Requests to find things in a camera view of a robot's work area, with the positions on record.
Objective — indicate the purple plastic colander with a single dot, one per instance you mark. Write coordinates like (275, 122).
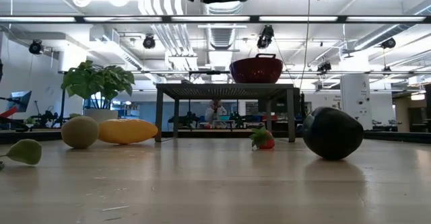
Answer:
(256, 71)

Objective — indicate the large dark purple fruit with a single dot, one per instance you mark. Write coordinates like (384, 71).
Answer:
(331, 133)

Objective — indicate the red strawberry green leaves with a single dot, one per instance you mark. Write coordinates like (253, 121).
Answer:
(267, 144)

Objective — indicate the yellow orange mango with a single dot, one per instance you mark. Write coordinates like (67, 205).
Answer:
(128, 131)

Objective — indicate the green brown kiwi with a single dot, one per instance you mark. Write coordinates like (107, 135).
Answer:
(80, 132)

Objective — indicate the orange tangerine with green leaves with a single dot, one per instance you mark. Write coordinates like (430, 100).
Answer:
(25, 151)

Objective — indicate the black robot arm with stand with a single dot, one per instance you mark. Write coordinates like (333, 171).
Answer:
(45, 119)

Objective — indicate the black bar with light strips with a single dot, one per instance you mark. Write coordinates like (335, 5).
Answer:
(166, 19)

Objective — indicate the black ceiling spotlight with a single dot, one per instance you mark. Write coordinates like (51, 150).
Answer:
(324, 67)
(389, 43)
(35, 48)
(149, 42)

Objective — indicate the grey perforated metal rack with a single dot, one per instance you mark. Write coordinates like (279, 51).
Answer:
(225, 91)

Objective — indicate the person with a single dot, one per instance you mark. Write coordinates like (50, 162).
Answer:
(215, 112)

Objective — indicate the green plant in white pot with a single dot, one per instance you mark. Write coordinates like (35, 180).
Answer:
(97, 79)

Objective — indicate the black robot station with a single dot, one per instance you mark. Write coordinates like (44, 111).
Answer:
(188, 119)

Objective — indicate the computer monitor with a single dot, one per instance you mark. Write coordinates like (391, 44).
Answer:
(19, 101)

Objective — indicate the black hanging camera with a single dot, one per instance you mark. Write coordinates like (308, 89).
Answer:
(266, 37)

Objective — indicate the black aluminium table frame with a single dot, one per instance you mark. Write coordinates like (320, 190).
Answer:
(33, 136)

